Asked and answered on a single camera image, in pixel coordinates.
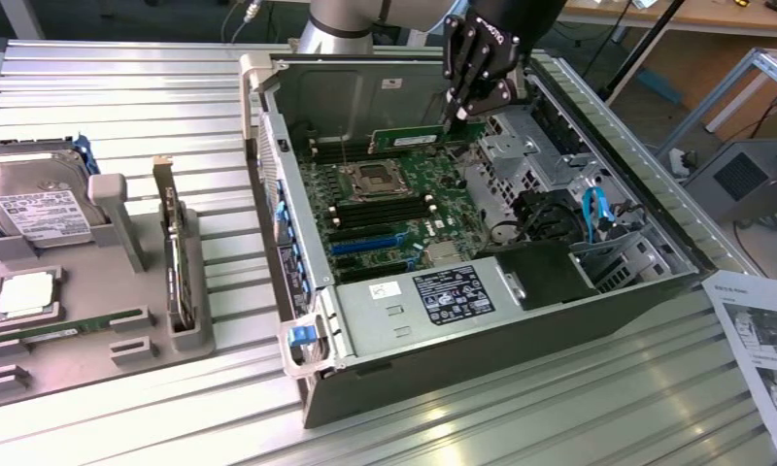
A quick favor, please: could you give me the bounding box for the wooden desk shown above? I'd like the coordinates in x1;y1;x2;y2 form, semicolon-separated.
556;0;777;133

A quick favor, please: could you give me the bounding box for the blue expansion slot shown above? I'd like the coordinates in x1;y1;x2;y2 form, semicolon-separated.
329;233;408;256

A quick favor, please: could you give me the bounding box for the grey computer box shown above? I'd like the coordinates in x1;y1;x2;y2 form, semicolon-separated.
681;138;777;225

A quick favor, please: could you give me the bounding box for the black RAM slot bank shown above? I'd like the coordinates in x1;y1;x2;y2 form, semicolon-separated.
306;137;406;165
328;192;436;228

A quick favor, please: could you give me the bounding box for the black stand pole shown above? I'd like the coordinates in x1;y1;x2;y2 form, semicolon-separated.
604;0;682;101

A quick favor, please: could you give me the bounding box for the printed paper sheet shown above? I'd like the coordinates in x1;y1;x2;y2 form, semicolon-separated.
701;275;777;466

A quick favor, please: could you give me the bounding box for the graphics card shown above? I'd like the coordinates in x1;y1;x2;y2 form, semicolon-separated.
150;153;201;334

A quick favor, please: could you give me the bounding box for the white power strip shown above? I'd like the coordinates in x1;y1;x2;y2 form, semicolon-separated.
666;147;696;177

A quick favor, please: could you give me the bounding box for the green RAM stick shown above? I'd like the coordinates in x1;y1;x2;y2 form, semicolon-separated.
0;310;145;347
366;121;488;150

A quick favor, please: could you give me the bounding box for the blue SATA wire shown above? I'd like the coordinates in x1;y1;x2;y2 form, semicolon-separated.
580;186;617;245

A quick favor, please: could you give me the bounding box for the aluminium profile frame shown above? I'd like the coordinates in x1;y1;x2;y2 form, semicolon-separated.
652;46;777;159

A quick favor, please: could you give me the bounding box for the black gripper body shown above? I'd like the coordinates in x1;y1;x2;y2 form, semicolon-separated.
464;0;569;74

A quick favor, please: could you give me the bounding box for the grey power supply unit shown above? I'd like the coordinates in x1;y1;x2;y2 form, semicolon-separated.
332;255;529;361

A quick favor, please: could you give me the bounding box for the grey parts rack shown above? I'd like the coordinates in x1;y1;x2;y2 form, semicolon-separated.
0;173;218;400

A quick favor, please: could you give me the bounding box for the grey hanging cable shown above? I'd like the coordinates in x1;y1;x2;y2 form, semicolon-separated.
228;0;264;46

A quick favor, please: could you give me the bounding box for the black wire bundle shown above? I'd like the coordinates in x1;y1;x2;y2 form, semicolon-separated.
490;187;588;247

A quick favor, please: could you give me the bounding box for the silver hard disk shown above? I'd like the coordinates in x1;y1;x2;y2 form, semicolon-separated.
0;139;100;250

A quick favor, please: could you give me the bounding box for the CPU socket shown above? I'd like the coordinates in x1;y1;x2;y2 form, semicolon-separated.
338;159;410;203

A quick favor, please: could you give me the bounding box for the silver CPU chip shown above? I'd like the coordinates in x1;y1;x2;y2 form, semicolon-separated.
0;273;61;320

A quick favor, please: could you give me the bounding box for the silver chipset heat sink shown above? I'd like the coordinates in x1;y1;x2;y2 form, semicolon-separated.
425;241;462;267

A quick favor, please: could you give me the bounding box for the green motherboard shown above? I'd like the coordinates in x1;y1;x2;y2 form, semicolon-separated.
297;138;497;287

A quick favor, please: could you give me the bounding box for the metal disk bay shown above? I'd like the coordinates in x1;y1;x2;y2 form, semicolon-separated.
477;133;562;195

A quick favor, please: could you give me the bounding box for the open black PC case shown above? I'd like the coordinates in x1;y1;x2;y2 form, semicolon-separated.
238;48;720;429

